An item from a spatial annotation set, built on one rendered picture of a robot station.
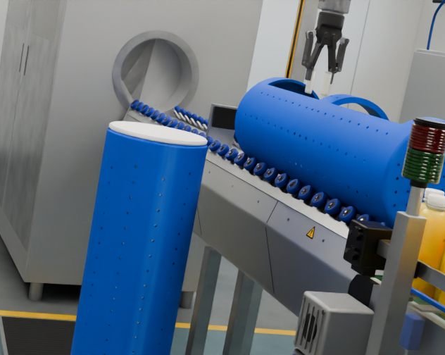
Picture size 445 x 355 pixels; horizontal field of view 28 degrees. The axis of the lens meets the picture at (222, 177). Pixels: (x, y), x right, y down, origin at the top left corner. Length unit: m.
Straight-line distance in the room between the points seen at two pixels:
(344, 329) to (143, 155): 0.84
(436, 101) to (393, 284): 3.49
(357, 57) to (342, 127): 5.39
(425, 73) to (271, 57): 2.42
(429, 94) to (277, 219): 2.70
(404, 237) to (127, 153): 1.06
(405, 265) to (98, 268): 1.15
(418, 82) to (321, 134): 2.91
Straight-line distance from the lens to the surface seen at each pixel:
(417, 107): 5.10
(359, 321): 1.77
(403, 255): 1.50
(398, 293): 1.52
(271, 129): 2.50
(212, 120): 3.17
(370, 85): 7.67
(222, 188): 2.79
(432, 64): 5.05
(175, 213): 2.40
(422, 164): 1.47
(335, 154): 2.17
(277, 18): 7.28
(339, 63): 2.59
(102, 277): 2.45
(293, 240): 2.32
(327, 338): 1.75
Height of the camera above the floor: 1.34
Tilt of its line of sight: 9 degrees down
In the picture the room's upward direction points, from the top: 11 degrees clockwise
